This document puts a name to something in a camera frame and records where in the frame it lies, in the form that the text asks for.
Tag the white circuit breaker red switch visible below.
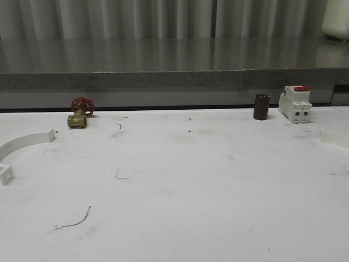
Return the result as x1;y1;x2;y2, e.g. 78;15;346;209
278;86;312;123

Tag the brass valve red handwheel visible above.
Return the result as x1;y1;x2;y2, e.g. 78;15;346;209
67;97;95;128

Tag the grey stone countertop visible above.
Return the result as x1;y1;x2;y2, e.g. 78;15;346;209
1;37;348;92

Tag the dark brown cylindrical pipe coupling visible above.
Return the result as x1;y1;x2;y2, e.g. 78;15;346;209
253;94;270;121

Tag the white container on counter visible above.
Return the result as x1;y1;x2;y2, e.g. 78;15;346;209
321;0;348;41

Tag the white curved pipe clamp half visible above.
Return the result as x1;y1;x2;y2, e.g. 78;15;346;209
1;129;55;186
320;129;349;148

